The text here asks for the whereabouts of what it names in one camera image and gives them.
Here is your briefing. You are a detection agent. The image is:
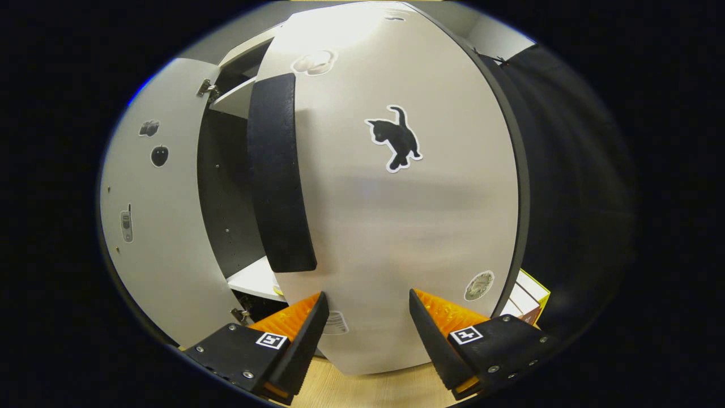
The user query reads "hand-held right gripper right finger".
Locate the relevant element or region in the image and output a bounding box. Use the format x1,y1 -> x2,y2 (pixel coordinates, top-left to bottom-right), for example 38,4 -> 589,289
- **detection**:
409,289 -> 558,400

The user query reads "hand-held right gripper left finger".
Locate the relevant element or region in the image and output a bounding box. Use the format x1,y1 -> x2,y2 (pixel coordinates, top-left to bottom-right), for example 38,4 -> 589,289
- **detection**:
181,291 -> 330,404

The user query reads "white cabinet door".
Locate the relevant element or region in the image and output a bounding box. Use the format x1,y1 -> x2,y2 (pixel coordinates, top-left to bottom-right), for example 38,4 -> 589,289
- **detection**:
99,57 -> 250,349
246,0 -> 530,376

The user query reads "white shoe cabinet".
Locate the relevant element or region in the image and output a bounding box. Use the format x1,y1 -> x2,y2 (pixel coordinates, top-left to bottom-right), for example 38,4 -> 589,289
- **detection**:
195,23 -> 284,324

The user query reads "yellow book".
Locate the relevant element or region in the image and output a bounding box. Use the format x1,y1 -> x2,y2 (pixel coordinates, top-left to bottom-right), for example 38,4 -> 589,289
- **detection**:
506,269 -> 551,326

